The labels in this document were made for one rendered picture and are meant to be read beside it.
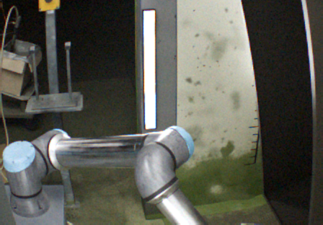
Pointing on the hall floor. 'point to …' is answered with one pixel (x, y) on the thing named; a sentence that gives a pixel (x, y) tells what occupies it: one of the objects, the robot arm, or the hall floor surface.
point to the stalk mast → (56, 92)
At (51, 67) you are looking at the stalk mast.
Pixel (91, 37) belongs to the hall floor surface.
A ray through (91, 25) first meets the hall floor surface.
